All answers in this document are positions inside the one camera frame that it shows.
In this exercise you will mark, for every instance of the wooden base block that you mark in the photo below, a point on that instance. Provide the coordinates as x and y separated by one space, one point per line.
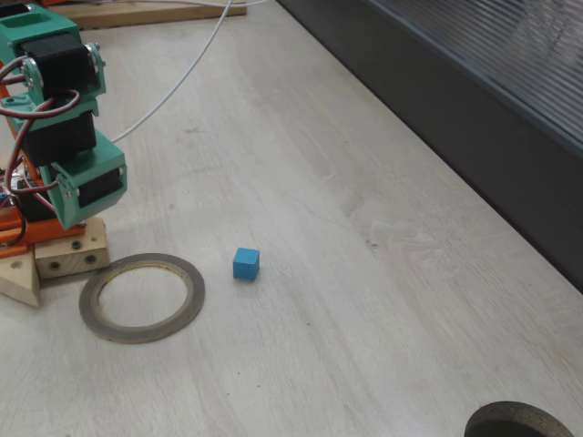
68 259

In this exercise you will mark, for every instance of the triangular wooden wedge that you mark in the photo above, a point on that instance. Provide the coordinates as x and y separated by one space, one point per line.
20 282

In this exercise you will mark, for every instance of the long wooden plank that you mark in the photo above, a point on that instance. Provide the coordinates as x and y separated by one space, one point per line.
136 16

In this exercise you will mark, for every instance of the blue cube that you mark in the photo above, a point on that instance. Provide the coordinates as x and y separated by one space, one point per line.
246 266

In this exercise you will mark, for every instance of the grey translucent desk partition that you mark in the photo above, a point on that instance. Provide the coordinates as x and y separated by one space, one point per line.
455 114

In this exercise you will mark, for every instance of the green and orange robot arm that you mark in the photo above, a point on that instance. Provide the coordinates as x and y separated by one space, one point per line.
50 59

